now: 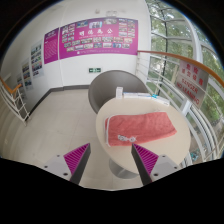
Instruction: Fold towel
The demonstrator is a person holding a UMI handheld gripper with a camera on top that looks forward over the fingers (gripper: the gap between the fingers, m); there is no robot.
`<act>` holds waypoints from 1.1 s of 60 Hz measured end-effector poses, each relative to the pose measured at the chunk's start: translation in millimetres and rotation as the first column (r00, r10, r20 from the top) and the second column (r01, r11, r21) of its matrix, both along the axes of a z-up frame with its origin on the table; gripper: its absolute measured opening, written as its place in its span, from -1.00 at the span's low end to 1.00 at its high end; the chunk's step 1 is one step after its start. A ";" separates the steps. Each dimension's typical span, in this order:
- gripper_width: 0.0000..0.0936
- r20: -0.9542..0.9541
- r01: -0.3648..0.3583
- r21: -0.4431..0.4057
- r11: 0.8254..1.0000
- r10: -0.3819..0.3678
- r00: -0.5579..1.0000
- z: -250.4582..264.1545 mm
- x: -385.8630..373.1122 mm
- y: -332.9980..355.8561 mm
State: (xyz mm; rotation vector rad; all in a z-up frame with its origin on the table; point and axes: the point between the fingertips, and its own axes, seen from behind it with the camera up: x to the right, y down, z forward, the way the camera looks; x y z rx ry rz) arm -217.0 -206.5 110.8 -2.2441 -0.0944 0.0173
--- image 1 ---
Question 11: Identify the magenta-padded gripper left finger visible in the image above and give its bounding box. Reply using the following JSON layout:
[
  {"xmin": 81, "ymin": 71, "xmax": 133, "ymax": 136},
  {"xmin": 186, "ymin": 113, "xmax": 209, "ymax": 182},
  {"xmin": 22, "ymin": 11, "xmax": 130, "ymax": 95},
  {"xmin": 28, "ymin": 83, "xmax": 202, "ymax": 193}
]
[{"xmin": 42, "ymin": 143, "xmax": 92, "ymax": 185}]

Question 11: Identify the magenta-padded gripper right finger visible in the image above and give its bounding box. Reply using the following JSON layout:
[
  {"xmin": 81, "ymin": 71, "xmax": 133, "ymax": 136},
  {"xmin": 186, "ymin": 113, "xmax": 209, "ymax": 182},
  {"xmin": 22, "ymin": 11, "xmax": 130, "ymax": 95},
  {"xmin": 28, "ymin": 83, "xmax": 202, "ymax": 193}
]
[{"xmin": 131, "ymin": 143, "xmax": 183, "ymax": 186}]

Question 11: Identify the coral pink towel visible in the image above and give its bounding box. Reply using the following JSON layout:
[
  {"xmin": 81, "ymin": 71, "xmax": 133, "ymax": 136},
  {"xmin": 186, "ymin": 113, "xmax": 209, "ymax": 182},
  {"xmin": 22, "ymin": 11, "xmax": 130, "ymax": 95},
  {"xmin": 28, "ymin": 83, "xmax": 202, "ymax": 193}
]
[{"xmin": 104, "ymin": 111, "xmax": 178, "ymax": 148}]

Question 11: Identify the flat white blue box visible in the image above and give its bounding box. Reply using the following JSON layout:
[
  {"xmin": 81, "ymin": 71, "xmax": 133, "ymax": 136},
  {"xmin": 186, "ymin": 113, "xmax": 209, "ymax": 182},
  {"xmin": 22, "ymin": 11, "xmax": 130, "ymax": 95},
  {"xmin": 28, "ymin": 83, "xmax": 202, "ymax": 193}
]
[
  {"xmin": 151, "ymin": 94, "xmax": 171, "ymax": 107},
  {"xmin": 123, "ymin": 91, "xmax": 154, "ymax": 99}
]

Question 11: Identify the small upright white box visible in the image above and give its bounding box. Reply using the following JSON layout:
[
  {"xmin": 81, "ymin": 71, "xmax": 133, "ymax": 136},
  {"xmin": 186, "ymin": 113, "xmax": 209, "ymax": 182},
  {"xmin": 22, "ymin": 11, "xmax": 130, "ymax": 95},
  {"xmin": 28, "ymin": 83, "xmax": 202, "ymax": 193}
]
[{"xmin": 115, "ymin": 86, "xmax": 124, "ymax": 100}]

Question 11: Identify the grey round tub chair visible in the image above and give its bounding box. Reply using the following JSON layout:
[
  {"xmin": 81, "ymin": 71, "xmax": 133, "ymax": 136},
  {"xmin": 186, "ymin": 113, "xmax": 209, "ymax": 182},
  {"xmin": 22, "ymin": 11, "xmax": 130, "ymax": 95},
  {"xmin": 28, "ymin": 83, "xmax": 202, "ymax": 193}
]
[{"xmin": 87, "ymin": 69, "xmax": 149, "ymax": 115}]

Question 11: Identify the white stair railing orange handrail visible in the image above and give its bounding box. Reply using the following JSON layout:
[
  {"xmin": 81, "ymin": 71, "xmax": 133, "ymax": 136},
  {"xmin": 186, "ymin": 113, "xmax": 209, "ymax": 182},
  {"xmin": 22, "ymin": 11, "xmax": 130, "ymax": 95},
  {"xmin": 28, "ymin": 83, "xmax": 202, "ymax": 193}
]
[{"xmin": 0, "ymin": 76, "xmax": 31, "ymax": 127}]

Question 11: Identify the red and white warning sign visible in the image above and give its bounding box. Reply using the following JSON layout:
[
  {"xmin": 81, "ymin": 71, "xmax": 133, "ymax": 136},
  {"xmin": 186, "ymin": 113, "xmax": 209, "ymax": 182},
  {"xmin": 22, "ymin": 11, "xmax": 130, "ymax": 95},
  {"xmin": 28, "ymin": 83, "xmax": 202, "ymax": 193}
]
[{"xmin": 174, "ymin": 59, "xmax": 210, "ymax": 108}]

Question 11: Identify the large magenta photo poster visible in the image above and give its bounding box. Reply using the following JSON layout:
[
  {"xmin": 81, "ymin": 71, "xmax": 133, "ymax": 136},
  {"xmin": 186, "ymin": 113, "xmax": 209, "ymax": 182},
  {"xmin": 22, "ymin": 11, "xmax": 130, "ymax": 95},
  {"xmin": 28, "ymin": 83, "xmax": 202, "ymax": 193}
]
[{"xmin": 58, "ymin": 17, "xmax": 139, "ymax": 61}]

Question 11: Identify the narrow magenta text poster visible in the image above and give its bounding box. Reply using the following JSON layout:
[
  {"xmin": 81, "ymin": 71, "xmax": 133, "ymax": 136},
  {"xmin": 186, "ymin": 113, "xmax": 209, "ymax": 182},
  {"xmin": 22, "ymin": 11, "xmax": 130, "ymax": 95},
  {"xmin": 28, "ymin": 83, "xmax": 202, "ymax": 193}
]
[{"xmin": 43, "ymin": 27, "xmax": 60, "ymax": 65}]

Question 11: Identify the white photo wall poster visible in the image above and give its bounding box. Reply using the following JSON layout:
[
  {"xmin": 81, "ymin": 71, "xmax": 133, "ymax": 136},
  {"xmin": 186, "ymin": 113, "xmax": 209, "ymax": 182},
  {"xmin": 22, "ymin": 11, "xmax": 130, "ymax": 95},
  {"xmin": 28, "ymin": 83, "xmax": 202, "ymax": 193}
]
[
  {"xmin": 16, "ymin": 73, "xmax": 26, "ymax": 99},
  {"xmin": 30, "ymin": 40, "xmax": 45, "ymax": 79},
  {"xmin": 21, "ymin": 58, "xmax": 34, "ymax": 90}
]

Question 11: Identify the white-framed glass window wall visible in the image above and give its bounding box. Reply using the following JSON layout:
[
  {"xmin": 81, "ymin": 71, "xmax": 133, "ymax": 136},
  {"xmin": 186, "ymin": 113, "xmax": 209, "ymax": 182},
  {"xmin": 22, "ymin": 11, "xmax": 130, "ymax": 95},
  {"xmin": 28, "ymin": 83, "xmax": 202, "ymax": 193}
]
[{"xmin": 144, "ymin": 0, "xmax": 224, "ymax": 161}]

